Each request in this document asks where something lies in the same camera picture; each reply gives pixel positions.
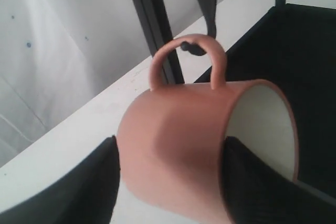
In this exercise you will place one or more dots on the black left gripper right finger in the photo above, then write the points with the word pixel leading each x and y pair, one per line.
pixel 255 193

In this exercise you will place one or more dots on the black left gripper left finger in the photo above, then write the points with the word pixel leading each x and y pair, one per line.
pixel 86 194

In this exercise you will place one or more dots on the pink ceramic mug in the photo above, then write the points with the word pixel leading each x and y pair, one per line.
pixel 170 136

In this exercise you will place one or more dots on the black two-tier metal rack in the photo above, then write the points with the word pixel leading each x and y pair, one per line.
pixel 293 45

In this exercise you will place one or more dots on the black metal hook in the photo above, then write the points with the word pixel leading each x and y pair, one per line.
pixel 207 11

